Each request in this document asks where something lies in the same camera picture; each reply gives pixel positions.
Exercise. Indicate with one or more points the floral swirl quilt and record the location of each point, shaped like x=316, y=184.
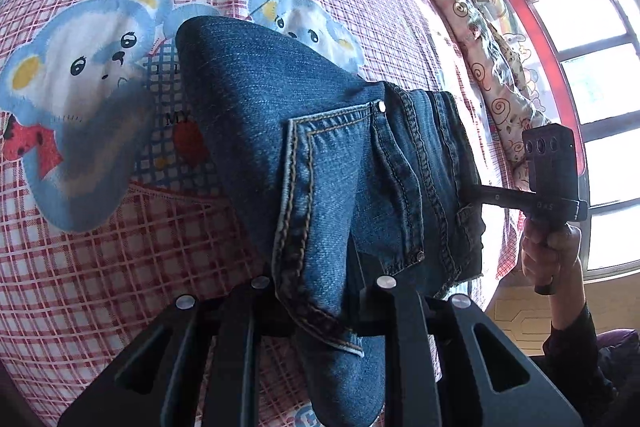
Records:
x=498, y=71

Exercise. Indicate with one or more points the blue denim jeans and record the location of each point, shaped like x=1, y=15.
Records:
x=337, y=181

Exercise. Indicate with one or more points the window with dark frame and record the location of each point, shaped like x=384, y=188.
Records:
x=596, y=43

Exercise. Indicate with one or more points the pink plaid cartoon bedsheet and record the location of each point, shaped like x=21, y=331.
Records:
x=109, y=208

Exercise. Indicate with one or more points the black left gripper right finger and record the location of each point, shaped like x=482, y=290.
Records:
x=432, y=360

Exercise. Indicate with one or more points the red bed frame rail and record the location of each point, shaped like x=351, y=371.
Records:
x=516, y=22

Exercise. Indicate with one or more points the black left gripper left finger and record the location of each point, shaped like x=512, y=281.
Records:
x=197, y=363

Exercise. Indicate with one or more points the right forearm black sleeve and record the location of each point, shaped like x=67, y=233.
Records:
x=602, y=384

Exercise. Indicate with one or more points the person's right hand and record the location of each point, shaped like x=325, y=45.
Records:
x=551, y=258

